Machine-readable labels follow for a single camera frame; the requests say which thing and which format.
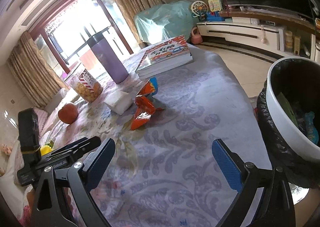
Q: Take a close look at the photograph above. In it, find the trash bin with black bag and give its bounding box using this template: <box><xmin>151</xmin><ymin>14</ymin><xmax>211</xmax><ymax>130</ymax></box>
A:
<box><xmin>257</xmin><ymin>57</ymin><xmax>319</xmax><ymax>189</ymax></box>

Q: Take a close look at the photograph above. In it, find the yellow toy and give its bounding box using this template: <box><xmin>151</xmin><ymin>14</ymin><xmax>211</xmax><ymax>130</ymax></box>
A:
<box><xmin>40</xmin><ymin>144</ymin><xmax>53</xmax><ymax>156</ymax></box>

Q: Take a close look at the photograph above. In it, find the red apple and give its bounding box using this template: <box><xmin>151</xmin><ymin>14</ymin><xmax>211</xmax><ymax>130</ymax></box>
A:
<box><xmin>58</xmin><ymin>103</ymin><xmax>78</xmax><ymax>125</ymax></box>

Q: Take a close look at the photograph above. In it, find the floral purple tablecloth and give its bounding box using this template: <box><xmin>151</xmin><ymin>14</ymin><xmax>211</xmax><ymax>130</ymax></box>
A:
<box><xmin>43</xmin><ymin>46</ymin><xmax>271</xmax><ymax>226</ymax></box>

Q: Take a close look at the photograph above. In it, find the white tissue pack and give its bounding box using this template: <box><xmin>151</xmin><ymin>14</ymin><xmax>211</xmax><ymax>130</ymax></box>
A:
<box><xmin>104</xmin><ymin>90</ymin><xmax>133</xmax><ymax>115</ymax></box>

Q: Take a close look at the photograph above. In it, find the green snack wrapper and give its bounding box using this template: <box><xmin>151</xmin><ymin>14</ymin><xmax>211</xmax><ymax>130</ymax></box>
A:
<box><xmin>277</xmin><ymin>92</ymin><xmax>298</xmax><ymax>127</ymax></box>

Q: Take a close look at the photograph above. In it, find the orange chip bag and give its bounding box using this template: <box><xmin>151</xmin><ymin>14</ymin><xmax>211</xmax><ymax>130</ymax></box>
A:
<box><xmin>131</xmin><ymin>77</ymin><xmax>165</xmax><ymax>130</ymax></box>

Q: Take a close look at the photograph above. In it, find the left beige curtain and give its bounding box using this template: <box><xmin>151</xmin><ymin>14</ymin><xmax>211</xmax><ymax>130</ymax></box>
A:
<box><xmin>7</xmin><ymin>32</ymin><xmax>69</xmax><ymax>108</ymax></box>

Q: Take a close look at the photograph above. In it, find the clear snack jar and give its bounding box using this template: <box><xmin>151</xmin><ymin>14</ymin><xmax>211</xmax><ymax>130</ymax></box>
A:
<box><xmin>67</xmin><ymin>67</ymin><xmax>103</xmax><ymax>103</ymax></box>

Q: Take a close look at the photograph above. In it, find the purple thermos bottle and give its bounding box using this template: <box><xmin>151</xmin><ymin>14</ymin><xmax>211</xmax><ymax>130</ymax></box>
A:
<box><xmin>86</xmin><ymin>32</ymin><xmax>129</xmax><ymax>84</ymax></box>

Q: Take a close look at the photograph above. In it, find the stack of children's books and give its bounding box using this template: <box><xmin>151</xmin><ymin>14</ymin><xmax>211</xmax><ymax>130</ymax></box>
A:
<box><xmin>135</xmin><ymin>35</ymin><xmax>193</xmax><ymax>78</ymax></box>

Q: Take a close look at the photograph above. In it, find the white TV cabinet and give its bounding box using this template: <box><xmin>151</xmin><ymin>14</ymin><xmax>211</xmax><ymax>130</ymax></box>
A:
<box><xmin>197</xmin><ymin>21</ymin><xmax>319</xmax><ymax>61</ymax></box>

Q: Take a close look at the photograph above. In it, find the pink kettlebell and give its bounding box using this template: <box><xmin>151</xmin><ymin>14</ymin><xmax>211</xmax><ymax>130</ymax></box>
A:
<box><xmin>190</xmin><ymin>27</ymin><xmax>203</xmax><ymax>45</ymax></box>

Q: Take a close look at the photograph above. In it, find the teal covered armchair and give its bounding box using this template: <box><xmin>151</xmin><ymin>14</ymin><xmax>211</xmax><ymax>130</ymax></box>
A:
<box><xmin>134</xmin><ymin>0</ymin><xmax>199</xmax><ymax>44</ymax></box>

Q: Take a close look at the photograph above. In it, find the toy ferris wheel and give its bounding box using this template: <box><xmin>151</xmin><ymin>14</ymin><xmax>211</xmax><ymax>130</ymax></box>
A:
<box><xmin>190</xmin><ymin>1</ymin><xmax>208</xmax><ymax>21</ymax></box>

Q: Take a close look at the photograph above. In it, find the toy telephone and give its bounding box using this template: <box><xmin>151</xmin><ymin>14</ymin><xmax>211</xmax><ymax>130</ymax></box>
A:
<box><xmin>208</xmin><ymin>0</ymin><xmax>223</xmax><ymax>12</ymax></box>

